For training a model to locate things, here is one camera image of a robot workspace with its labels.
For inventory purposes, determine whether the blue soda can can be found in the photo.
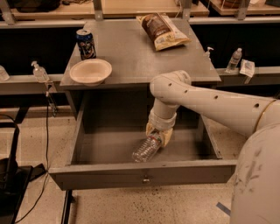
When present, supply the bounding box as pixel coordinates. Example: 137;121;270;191
76;29;96;60

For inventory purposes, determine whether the white paper bowl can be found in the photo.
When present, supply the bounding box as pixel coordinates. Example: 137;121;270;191
69;59;112;86

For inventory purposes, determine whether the grey open top drawer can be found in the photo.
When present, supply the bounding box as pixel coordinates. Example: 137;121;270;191
48;89;238;192

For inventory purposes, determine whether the clear hand sanitizer pump bottle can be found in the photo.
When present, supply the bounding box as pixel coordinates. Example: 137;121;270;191
31;61;50;83

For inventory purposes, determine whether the white packet on right shelf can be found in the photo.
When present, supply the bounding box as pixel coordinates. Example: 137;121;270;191
240;59;255;78

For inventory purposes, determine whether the brown and white chip bag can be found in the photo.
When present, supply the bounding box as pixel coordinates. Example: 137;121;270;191
136;13;191;51

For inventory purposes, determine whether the clear plastic water bottle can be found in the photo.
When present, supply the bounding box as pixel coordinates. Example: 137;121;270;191
132;132;162;163

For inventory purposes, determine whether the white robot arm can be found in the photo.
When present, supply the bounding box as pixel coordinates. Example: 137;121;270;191
146;70;280;224

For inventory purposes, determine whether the black cable on floor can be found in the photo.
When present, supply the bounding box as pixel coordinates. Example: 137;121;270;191
14;91;51;224

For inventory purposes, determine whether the black stand base at left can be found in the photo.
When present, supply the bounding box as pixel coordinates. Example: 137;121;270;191
0;115;46;224

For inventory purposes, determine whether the grey cabinet with counter top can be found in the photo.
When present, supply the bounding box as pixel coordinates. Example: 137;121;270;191
59;18;221;121

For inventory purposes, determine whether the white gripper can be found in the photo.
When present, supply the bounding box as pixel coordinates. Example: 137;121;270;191
145;109;177;147

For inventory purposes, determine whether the small pump bottle behind cabinet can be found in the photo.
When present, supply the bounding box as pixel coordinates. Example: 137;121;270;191
205;46;214;60

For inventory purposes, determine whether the water bottle on right shelf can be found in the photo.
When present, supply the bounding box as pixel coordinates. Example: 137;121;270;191
225;48;242;73

